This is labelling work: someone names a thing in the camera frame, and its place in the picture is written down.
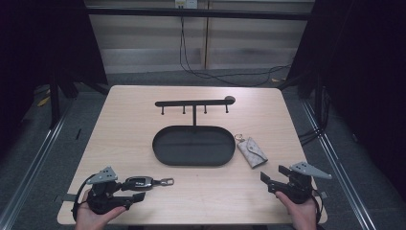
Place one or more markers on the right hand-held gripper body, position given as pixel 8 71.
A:
pixel 298 185

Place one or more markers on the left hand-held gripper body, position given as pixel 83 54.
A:
pixel 101 195

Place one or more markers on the black car key fob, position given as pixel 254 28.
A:
pixel 143 183

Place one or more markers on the grey patterned key pouch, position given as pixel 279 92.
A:
pixel 252 152

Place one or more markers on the black key rack with tray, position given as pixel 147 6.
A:
pixel 193 145

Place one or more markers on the person's left hand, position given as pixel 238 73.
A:
pixel 92 220

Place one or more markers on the person's right hand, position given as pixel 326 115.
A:
pixel 300 214

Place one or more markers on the black stand leg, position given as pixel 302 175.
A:
pixel 54 102

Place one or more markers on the yellow tape strip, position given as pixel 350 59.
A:
pixel 43 101

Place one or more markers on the black curtain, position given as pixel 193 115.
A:
pixel 38 48
pixel 360 80

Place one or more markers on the black horizontal bar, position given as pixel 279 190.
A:
pixel 198 13

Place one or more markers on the metal floor rail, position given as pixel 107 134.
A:
pixel 32 166
pixel 338 166

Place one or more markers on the white wall socket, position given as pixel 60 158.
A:
pixel 186 4

